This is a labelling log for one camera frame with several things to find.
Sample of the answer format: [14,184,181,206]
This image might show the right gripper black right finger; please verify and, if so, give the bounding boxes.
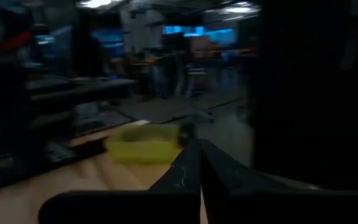
[200,138,358,224]

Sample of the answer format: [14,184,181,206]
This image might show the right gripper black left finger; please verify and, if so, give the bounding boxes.
[38,138,202,224]

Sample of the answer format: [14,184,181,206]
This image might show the yellow translucent plastic bin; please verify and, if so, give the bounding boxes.
[105,123,183,166]

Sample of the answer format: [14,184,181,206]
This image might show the office chair with star base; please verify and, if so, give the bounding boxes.
[175,63,218,126]

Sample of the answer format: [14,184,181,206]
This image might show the black folding partition screen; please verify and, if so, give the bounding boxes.
[249,0,358,191]

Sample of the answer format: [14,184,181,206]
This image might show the dark grey side desk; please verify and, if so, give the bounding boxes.
[25,77,137,104]

